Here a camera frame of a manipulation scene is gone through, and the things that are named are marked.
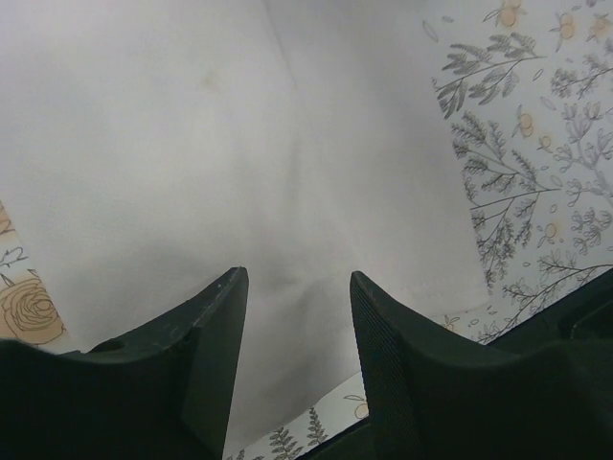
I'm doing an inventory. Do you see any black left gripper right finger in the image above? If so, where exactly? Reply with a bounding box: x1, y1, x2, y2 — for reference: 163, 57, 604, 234
349, 270, 613, 460

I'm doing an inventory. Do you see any floral patterned table mat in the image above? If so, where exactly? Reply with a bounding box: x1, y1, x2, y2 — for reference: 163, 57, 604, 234
1, 1, 612, 459

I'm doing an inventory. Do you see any white t shirt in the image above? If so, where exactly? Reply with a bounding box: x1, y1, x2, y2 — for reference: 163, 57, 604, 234
1, 1, 488, 453

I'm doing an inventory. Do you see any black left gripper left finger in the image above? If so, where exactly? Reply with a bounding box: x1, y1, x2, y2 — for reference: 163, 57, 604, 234
1, 267, 249, 459

